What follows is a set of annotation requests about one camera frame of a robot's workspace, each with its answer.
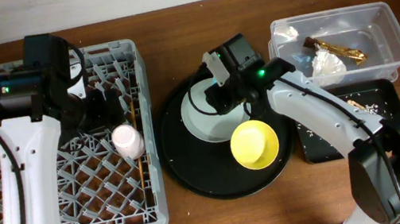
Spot wooden chopstick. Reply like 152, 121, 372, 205
130, 101, 145, 193

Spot white tissue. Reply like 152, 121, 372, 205
312, 49, 347, 77

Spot pale grey plate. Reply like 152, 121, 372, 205
181, 78, 250, 143

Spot black rectangular tray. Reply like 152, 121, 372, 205
296, 79, 400, 164

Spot clear plastic bin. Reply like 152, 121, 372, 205
268, 2, 400, 89

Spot round black tray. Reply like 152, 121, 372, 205
153, 79, 296, 199

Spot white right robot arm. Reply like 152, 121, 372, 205
201, 33, 400, 224

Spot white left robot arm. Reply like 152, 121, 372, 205
0, 33, 126, 224

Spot yellow bowl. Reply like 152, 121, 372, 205
230, 120, 280, 171

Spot food scraps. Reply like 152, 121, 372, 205
347, 99, 379, 114

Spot pink cup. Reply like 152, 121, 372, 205
111, 124, 146, 160

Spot gold brown snack wrapper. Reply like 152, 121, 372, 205
303, 37, 367, 65

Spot grey dishwasher rack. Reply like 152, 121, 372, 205
0, 39, 169, 224

